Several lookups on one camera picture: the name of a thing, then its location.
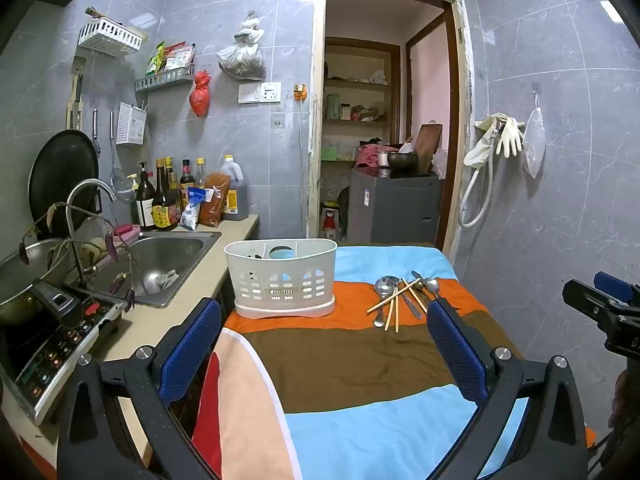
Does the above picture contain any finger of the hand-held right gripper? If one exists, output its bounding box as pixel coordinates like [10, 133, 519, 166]
[593, 271, 640, 307]
[561, 279, 618, 318]

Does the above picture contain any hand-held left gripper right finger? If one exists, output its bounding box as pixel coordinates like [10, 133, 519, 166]
[425, 297, 588, 480]

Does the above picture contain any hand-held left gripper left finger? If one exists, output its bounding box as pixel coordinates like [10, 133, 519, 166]
[56, 297, 223, 480]

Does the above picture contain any silver table knife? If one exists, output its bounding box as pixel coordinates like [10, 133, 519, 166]
[410, 270, 446, 303]

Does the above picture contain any large silver spoon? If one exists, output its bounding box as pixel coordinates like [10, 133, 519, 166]
[373, 277, 396, 328]

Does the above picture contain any white plastic utensil basket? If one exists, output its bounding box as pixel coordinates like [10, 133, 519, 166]
[224, 238, 338, 319]

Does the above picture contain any person's right hand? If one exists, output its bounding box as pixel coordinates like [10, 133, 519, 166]
[611, 367, 640, 431]

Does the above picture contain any beige kitchen counter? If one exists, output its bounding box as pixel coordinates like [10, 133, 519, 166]
[30, 212, 261, 466]

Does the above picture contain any grey rag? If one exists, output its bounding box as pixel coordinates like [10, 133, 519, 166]
[141, 269, 180, 295]

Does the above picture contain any stainless steel sink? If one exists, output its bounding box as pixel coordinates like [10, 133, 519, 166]
[82, 230, 223, 309]

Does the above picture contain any striped colourful blanket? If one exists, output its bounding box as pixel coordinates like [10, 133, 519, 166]
[190, 244, 596, 480]

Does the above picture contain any dried twig with purple leaves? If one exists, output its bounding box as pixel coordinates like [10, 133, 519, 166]
[19, 202, 138, 313]

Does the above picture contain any blue and white bag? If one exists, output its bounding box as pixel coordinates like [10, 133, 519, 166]
[179, 187, 221, 231]

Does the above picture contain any induction cooker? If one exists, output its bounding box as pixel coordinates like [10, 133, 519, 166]
[0, 292, 126, 426]

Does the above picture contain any soy sauce bottle yellow label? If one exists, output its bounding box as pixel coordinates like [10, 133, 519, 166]
[152, 159, 178, 231]

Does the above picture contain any bag of red chili powder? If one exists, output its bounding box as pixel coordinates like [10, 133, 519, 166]
[199, 172, 232, 228]

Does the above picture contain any dark bottle with black pump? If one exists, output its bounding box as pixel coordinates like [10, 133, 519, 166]
[136, 161, 157, 228]

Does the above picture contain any green bottle with yellow pump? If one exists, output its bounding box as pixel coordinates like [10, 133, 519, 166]
[126, 174, 143, 226]

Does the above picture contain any large oil jug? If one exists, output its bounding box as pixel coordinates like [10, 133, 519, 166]
[220, 155, 249, 222]

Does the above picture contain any hanging clear plastic bag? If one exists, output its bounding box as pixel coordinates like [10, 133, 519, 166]
[522, 107, 547, 179]

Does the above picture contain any dark bottle with gold cap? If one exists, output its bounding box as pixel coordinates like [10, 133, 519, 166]
[165, 156, 182, 221]

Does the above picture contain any dark bottle with red cap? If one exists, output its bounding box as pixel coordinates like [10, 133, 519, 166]
[180, 159, 197, 211]

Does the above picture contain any cream rubber glove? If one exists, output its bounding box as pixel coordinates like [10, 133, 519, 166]
[494, 116, 526, 157]
[462, 114, 507, 168]

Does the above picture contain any hanging mesh strainer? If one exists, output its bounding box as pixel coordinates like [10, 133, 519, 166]
[108, 107, 137, 201]

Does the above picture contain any curved steel faucet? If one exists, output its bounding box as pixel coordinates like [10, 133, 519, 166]
[66, 178, 117, 283]

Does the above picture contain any dark metal bowl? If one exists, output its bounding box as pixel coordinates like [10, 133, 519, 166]
[387, 151, 420, 171]

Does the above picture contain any brown wooden cutting board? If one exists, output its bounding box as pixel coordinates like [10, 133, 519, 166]
[414, 124, 443, 173]

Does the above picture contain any black round pan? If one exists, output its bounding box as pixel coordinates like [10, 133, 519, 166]
[28, 129, 101, 241]

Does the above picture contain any pink cloth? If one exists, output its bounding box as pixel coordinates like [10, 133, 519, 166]
[355, 144, 386, 168]

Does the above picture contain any red plastic bag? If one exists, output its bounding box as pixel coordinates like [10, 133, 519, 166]
[189, 71, 212, 118]

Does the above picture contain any hanging wooden kitchen tool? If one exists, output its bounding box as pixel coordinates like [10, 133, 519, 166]
[66, 55, 88, 131]

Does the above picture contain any white seasoning packet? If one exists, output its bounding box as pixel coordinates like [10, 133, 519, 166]
[164, 52, 195, 72]

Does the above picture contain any clear bag of dried goods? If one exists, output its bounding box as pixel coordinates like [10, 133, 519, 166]
[216, 10, 266, 82]

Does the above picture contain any green seasoning packet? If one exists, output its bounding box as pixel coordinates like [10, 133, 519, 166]
[146, 41, 167, 77]

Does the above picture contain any wooden storage shelf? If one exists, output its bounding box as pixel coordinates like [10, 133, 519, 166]
[322, 37, 401, 211]

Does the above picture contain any white sprayer hose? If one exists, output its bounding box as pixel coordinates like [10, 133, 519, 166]
[459, 127, 501, 227]

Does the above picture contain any steel pot with black handle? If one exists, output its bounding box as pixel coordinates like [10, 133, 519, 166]
[0, 239, 83, 328]

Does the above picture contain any white perforated wall holder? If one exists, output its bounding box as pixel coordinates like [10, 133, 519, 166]
[116, 101, 148, 147]

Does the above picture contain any wooden door frame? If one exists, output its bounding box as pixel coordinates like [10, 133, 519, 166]
[306, 0, 473, 261]

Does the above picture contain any metal wall shelf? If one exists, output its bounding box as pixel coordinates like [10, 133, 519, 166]
[134, 65, 196, 93]

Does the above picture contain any white slotted wall basket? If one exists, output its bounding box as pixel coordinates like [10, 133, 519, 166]
[77, 17, 145, 58]

